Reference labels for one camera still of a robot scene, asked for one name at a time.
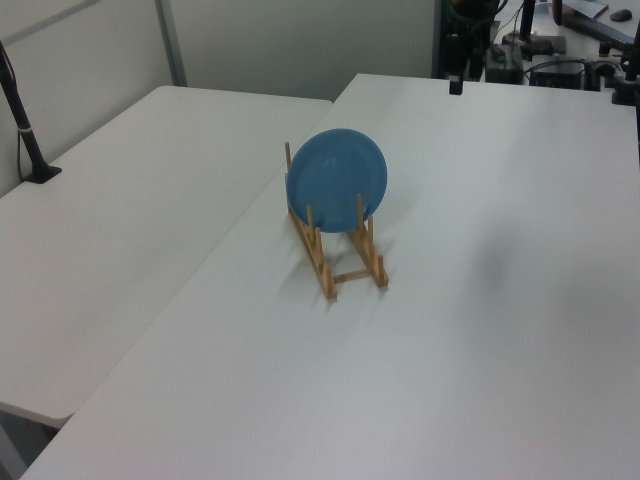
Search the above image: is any black table clamp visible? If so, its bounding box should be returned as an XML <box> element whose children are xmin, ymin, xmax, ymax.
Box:
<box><xmin>610</xmin><ymin>47</ymin><xmax>640</xmax><ymax>107</ymax></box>

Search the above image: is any black camera stand pole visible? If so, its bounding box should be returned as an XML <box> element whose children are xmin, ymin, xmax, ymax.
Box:
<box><xmin>0</xmin><ymin>39</ymin><xmax>64</xmax><ymax>186</ymax></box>

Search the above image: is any white side table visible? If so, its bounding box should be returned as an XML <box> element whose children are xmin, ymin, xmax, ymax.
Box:
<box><xmin>0</xmin><ymin>85</ymin><xmax>335</xmax><ymax>422</ymax></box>

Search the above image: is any blue round plate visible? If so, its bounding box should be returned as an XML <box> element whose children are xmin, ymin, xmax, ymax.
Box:
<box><xmin>284</xmin><ymin>127</ymin><xmax>389</xmax><ymax>235</ymax></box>

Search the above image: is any black electronics box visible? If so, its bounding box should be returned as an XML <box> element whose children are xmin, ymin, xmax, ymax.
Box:
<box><xmin>528</xmin><ymin>59</ymin><xmax>587</xmax><ymax>90</ymax></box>

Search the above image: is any wooden plate rack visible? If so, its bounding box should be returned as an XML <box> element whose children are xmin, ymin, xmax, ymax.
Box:
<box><xmin>283</xmin><ymin>141</ymin><xmax>391</xmax><ymax>301</ymax></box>

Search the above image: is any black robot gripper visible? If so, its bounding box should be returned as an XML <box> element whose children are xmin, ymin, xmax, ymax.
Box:
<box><xmin>446</xmin><ymin>0</ymin><xmax>496</xmax><ymax>96</ymax></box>

